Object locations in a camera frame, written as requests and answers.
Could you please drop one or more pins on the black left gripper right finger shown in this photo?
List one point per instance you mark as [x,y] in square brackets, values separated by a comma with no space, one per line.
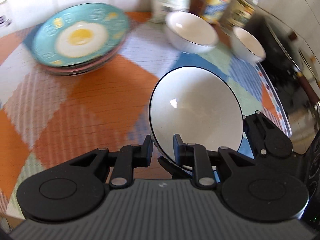
[248,189]

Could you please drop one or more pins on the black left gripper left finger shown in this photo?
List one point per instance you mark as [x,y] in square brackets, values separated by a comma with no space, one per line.
[77,187]

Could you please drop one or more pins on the large white bowl black rim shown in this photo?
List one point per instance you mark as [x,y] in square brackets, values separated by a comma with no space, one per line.
[199,106]

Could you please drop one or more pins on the small white ribbed bowl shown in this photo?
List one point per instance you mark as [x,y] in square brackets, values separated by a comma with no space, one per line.
[246,47]

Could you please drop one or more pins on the colourful patchwork table mat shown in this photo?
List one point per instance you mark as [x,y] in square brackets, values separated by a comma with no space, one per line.
[47,119]

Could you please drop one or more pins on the black wok with lid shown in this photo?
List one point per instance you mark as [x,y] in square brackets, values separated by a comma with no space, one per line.
[280,61]

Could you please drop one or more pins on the pink plate under teal plate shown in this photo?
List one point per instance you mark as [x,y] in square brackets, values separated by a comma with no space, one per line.
[78,69]

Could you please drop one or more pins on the white vinegar bottle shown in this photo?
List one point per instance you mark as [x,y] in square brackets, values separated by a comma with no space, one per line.
[238,13]

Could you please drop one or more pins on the yellow label cooking wine bottle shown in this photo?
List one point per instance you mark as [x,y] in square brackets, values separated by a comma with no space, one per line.
[213,10]

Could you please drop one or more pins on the teal fried egg plate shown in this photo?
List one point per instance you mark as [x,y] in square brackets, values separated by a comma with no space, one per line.
[79,34]

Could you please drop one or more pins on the wooden wok handle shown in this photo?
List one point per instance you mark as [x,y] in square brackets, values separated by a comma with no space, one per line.
[313,98]

